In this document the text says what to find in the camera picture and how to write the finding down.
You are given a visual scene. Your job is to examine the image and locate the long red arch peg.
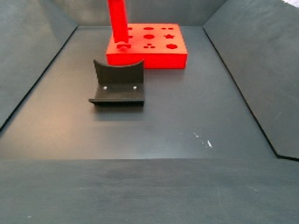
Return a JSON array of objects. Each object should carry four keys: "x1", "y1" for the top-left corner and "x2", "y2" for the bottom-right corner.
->
[{"x1": 107, "y1": 0, "x2": 130, "y2": 51}]

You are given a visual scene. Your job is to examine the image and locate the red shape sorter box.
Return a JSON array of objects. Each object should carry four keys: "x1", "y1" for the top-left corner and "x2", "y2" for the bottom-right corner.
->
[{"x1": 107, "y1": 24, "x2": 189, "y2": 69}]

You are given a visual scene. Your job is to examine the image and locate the black curved holder bracket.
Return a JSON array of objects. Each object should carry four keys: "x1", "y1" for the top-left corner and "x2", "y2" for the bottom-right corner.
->
[{"x1": 89, "y1": 60, "x2": 146, "y2": 105}]

